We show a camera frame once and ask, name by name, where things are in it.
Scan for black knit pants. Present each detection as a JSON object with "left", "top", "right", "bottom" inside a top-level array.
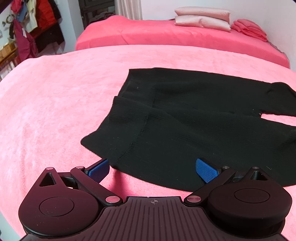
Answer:
[{"left": 81, "top": 68, "right": 295, "bottom": 191}]

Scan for pink near bed blanket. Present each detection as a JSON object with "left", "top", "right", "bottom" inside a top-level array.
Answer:
[{"left": 1, "top": 45, "right": 295, "bottom": 236}]

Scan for dark red hanging garment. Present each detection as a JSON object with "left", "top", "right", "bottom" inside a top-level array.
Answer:
[{"left": 13, "top": 19, "right": 38, "bottom": 61}]

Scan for red far bed cover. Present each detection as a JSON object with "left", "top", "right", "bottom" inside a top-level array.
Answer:
[{"left": 75, "top": 15, "right": 290, "bottom": 68}]

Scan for wooden shelf with boxes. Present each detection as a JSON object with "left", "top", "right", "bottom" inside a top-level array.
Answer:
[{"left": 1, "top": 41, "right": 20, "bottom": 80}]

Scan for folded red blanket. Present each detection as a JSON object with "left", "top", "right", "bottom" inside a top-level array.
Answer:
[{"left": 231, "top": 19, "right": 268, "bottom": 42}]

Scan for lower pink pillow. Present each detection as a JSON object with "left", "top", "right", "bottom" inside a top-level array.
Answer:
[{"left": 175, "top": 15, "right": 231, "bottom": 32}]

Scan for pink pillow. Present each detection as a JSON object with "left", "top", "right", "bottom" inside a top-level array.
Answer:
[
  {"left": 175, "top": 6, "right": 230, "bottom": 23},
  {"left": 175, "top": 15, "right": 231, "bottom": 32}
]

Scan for hanging clothes on rack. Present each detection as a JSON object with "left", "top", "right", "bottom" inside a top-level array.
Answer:
[{"left": 11, "top": 1, "right": 64, "bottom": 53}]

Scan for upper pink pillow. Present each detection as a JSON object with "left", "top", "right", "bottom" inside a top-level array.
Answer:
[{"left": 175, "top": 6, "right": 230, "bottom": 23}]

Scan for pink patterned curtain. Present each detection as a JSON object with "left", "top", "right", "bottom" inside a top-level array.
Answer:
[{"left": 114, "top": 0, "right": 142, "bottom": 20}]

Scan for dark window frame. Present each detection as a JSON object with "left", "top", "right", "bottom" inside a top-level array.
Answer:
[{"left": 78, "top": 0, "right": 115, "bottom": 28}]

